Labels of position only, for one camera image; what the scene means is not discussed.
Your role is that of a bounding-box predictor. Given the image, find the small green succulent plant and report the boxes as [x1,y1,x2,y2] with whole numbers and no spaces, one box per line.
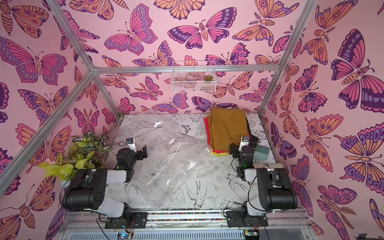
[204,75,214,82]

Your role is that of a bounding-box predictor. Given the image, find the aluminium frame bars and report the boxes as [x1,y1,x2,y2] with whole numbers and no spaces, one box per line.
[1,1,318,194]

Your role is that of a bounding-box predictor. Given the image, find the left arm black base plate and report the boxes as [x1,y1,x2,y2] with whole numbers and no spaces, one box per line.
[105,212,148,229]

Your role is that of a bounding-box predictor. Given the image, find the red garment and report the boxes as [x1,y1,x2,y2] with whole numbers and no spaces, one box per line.
[204,117,224,153]

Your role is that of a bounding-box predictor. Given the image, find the aluminium mounting rail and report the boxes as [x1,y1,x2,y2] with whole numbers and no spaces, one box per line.
[57,209,317,240]

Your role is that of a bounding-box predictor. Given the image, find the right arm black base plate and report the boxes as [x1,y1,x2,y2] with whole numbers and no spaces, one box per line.
[224,211,269,228]

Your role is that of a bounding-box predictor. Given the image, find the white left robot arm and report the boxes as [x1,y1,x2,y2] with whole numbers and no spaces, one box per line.
[62,145,148,221]

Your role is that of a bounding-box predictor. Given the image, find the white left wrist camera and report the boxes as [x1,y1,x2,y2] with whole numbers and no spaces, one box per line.
[126,138,137,153]

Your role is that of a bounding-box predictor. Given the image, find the beige work glove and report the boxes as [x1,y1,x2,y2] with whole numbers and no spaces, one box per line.
[253,163,284,169]

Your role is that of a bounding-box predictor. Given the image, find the brown garment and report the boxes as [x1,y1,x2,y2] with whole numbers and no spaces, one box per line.
[208,108,250,152]

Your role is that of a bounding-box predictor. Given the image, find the green leafy potted plant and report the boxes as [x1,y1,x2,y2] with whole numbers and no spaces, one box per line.
[38,131,113,184]

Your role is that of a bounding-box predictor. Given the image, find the yellow garment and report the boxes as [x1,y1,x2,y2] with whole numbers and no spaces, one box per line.
[210,150,230,157]

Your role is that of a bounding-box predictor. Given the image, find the clear plastic vacuum bag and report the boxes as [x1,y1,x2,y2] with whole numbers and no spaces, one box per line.
[112,110,209,210]

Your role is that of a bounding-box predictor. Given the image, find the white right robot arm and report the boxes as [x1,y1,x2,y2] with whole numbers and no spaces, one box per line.
[229,144,299,219]

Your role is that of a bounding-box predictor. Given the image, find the white wire wall basket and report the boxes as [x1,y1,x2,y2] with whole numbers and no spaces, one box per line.
[169,60,217,94]

